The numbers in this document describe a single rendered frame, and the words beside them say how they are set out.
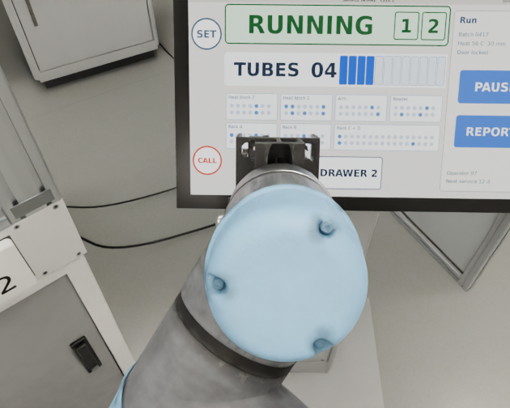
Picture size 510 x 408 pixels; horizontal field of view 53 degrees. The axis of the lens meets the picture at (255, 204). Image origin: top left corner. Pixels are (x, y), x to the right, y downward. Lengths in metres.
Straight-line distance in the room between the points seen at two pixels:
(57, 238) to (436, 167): 0.58
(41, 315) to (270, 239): 0.83
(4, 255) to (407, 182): 0.59
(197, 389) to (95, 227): 1.74
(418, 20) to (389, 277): 1.22
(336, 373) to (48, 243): 1.01
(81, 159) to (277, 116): 1.61
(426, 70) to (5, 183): 0.59
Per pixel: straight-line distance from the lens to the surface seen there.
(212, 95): 0.71
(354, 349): 1.65
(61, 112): 2.50
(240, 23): 0.72
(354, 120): 0.72
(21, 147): 0.74
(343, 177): 0.73
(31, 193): 0.78
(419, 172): 0.75
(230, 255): 0.22
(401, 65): 0.74
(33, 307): 0.99
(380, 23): 0.74
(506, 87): 0.78
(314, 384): 1.59
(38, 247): 0.86
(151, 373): 0.28
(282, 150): 0.37
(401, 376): 1.69
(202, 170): 0.72
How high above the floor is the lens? 1.53
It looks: 51 degrees down
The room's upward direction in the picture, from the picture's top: straight up
